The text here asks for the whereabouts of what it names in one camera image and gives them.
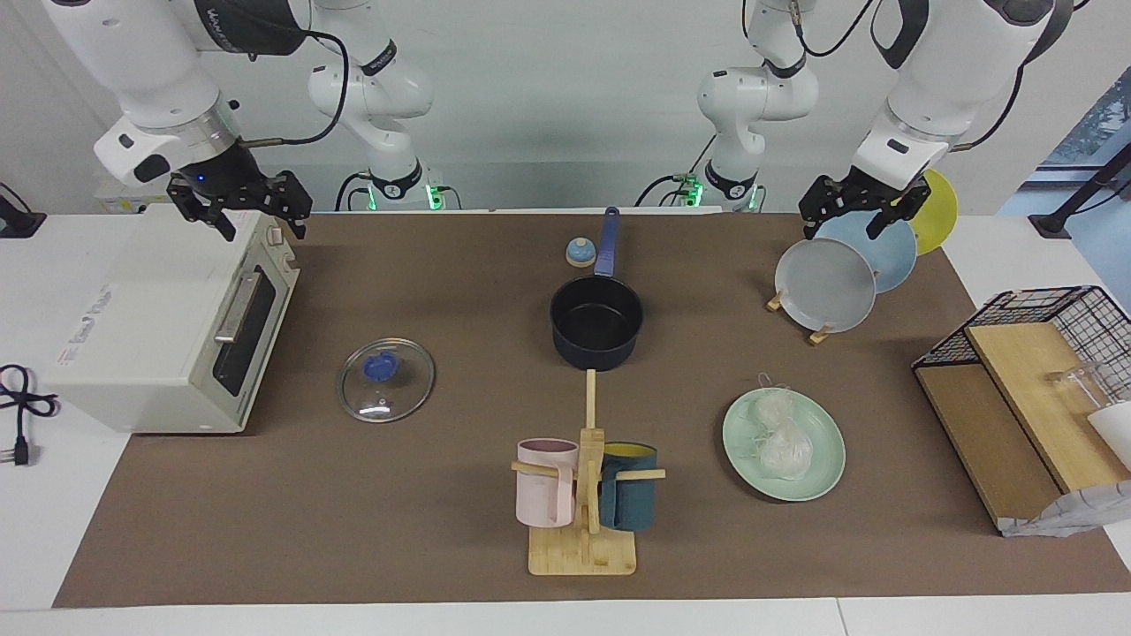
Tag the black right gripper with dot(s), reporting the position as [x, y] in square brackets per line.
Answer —
[230, 181]

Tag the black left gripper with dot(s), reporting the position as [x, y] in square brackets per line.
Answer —
[861, 194]

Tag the glass lid with blue knob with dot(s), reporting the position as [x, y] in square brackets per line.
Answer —
[398, 393]

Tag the white vermicelli bundle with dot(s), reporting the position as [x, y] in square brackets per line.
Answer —
[782, 446]

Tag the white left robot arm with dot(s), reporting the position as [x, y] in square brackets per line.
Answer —
[954, 71]

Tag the light blue plate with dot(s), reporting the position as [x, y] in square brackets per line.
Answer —
[892, 252]

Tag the yellow plate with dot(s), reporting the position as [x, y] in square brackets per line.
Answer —
[941, 216]

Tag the grey plate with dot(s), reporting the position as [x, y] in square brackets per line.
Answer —
[826, 287]

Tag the wooden plate rack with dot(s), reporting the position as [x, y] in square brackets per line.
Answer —
[820, 336]

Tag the mint green plate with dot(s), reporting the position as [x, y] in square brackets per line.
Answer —
[817, 450]

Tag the white power strip box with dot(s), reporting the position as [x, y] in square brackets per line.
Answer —
[124, 201]

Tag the white toaster oven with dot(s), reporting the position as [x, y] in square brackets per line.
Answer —
[150, 336]

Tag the black desk clamp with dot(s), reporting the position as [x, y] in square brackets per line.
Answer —
[18, 223]

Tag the brown wooden board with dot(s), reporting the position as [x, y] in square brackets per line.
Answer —
[981, 442]

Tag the clear glass cup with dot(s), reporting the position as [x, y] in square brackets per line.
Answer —
[1082, 384]

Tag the small blue wooden bell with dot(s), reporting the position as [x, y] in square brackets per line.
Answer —
[580, 254]

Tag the dark blue saucepan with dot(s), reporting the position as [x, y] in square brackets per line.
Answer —
[596, 331]

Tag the white cup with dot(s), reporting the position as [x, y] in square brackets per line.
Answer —
[1115, 428]

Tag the brown table mat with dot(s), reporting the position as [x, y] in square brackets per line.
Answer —
[398, 512]

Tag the grey patterned cloth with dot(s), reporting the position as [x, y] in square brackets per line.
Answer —
[1069, 512]

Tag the dark teal mug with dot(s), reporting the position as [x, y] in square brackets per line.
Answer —
[629, 499]

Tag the pink mug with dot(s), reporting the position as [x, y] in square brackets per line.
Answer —
[543, 490]

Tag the wooden mug tree stand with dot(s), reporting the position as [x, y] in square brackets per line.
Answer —
[583, 552]

